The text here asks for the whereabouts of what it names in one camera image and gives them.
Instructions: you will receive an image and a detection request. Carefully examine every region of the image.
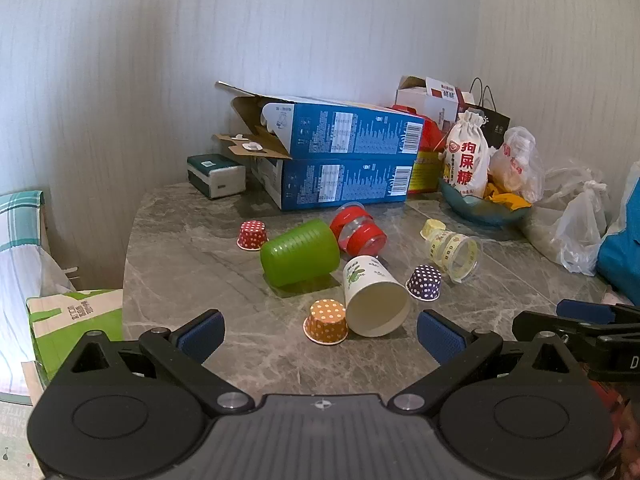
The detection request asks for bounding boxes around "white bedding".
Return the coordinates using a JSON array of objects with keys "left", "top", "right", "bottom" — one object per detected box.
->
[{"left": 0, "top": 246, "right": 77, "bottom": 397}]

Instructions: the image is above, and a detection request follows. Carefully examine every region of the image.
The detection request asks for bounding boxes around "green white tote bag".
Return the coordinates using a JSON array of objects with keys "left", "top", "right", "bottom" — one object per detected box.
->
[{"left": 25, "top": 288, "right": 125, "bottom": 382}]

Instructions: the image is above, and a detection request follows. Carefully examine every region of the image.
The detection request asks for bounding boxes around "plaid cloth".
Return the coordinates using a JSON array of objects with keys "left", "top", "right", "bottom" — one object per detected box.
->
[{"left": 0, "top": 189, "right": 51, "bottom": 252}]

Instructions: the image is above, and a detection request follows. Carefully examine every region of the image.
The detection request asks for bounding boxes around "purple dotted cupcake liner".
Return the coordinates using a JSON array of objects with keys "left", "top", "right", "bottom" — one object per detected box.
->
[{"left": 405, "top": 264, "right": 444, "bottom": 301}]

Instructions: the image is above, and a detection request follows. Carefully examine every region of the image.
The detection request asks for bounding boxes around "open blue cardboard box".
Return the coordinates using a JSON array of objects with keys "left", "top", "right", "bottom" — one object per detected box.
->
[{"left": 215, "top": 80, "right": 426, "bottom": 160}]

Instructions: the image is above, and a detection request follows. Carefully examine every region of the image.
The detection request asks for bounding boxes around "red clear plastic cup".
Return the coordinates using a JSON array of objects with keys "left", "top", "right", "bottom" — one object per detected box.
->
[{"left": 328, "top": 201, "right": 389, "bottom": 257}]

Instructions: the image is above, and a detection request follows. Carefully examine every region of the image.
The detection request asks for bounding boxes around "green white tissue pack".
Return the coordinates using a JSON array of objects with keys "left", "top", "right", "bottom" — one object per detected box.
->
[{"left": 186, "top": 153, "right": 247, "bottom": 199}]

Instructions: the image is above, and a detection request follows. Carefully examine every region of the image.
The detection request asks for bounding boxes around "red dotted cupcake liner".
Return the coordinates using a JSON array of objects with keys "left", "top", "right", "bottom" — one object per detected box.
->
[{"left": 236, "top": 220, "right": 270, "bottom": 251}]

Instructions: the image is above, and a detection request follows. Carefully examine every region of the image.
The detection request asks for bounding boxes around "orange snack packet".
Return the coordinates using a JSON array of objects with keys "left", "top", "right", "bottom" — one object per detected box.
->
[{"left": 482, "top": 182, "right": 532, "bottom": 211}]

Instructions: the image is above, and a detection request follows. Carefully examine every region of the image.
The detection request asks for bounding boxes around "clear plastic bag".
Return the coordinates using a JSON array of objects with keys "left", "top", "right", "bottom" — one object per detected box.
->
[{"left": 519, "top": 159, "right": 614, "bottom": 277}]

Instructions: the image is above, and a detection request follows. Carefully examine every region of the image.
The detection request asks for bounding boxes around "white paper cup green print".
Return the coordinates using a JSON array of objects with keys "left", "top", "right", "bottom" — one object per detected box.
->
[{"left": 342, "top": 255, "right": 412, "bottom": 338}]

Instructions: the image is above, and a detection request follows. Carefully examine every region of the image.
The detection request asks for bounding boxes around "clear plastic cup yellow print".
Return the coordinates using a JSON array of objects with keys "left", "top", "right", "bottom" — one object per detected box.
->
[{"left": 424, "top": 230, "right": 484, "bottom": 284}]

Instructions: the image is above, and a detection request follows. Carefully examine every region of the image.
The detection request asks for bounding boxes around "black paper bag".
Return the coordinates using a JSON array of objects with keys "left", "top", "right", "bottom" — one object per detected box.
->
[{"left": 467, "top": 77, "right": 512, "bottom": 150}]

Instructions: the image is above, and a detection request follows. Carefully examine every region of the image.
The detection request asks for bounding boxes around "orange dotted cupcake liner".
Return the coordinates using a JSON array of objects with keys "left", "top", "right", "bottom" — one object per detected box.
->
[{"left": 303, "top": 298, "right": 349, "bottom": 345}]

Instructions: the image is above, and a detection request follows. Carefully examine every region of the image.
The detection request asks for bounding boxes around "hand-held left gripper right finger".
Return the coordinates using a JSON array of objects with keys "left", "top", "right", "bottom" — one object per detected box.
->
[{"left": 389, "top": 309, "right": 590, "bottom": 416}]

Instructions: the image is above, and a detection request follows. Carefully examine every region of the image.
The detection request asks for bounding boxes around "blue bag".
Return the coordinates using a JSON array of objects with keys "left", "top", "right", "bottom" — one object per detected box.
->
[{"left": 597, "top": 161, "right": 640, "bottom": 307}]

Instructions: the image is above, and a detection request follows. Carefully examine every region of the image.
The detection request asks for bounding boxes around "yellow red box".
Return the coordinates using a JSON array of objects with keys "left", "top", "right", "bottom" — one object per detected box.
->
[{"left": 407, "top": 147, "right": 447, "bottom": 196}]

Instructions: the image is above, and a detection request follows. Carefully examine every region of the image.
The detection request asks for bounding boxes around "blue bowl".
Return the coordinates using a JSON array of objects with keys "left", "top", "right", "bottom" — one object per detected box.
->
[{"left": 438, "top": 177, "right": 534, "bottom": 227}]

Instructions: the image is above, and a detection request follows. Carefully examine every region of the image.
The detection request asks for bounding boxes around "yellow cupcake liner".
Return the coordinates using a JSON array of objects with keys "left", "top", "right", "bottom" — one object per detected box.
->
[{"left": 420, "top": 218, "right": 447, "bottom": 241}]

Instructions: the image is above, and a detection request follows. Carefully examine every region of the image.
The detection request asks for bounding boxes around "white red carton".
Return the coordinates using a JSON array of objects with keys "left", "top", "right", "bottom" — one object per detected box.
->
[{"left": 394, "top": 75, "right": 477, "bottom": 122}]

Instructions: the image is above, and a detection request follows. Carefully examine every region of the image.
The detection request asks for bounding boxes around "white plastic snack bag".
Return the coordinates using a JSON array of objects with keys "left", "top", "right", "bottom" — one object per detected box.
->
[{"left": 488, "top": 126, "right": 546, "bottom": 205}]

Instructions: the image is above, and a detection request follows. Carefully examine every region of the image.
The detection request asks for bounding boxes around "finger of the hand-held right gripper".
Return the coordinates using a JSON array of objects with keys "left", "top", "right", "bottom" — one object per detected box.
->
[
  {"left": 511, "top": 310, "right": 608, "bottom": 358},
  {"left": 556, "top": 298, "right": 640, "bottom": 327}
]

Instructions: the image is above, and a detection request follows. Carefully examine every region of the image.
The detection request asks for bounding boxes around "green plastic cup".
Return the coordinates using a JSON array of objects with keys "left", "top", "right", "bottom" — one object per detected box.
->
[{"left": 259, "top": 218, "right": 342, "bottom": 290}]

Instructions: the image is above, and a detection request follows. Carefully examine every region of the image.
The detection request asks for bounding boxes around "white drawstring pouch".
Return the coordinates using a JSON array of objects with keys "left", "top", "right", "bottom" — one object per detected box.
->
[{"left": 442, "top": 109, "right": 490, "bottom": 200}]

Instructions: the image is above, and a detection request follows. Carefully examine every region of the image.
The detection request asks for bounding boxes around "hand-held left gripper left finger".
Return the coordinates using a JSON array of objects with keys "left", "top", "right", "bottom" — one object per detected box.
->
[{"left": 50, "top": 309, "right": 257, "bottom": 416}]

